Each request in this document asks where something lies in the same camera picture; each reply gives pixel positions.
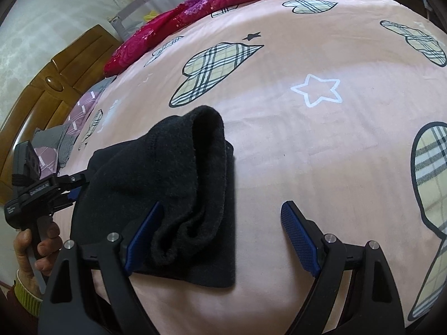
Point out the pink heart-print bed sheet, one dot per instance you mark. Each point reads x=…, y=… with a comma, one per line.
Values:
x=297, y=139

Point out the black pants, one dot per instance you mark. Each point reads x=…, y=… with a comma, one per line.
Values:
x=181, y=171

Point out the person's left hand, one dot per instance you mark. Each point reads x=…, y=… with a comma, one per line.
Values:
x=26, y=251

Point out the red floral quilt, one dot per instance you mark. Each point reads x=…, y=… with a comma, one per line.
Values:
x=157, y=31

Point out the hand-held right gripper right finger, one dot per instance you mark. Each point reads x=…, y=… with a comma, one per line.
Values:
x=300, y=237

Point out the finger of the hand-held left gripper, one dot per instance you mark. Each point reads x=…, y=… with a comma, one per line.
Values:
x=71, y=195
x=75, y=179

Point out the grey bed guard rail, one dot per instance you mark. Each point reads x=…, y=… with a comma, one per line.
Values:
x=134, y=10

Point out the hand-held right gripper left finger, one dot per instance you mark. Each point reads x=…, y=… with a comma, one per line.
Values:
x=144, y=237

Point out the yellow toy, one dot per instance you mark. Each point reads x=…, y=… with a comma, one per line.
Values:
x=150, y=15

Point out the person's left forearm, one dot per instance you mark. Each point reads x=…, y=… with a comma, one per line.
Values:
x=24, y=296

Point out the wooden headboard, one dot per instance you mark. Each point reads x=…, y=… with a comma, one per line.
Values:
x=52, y=83

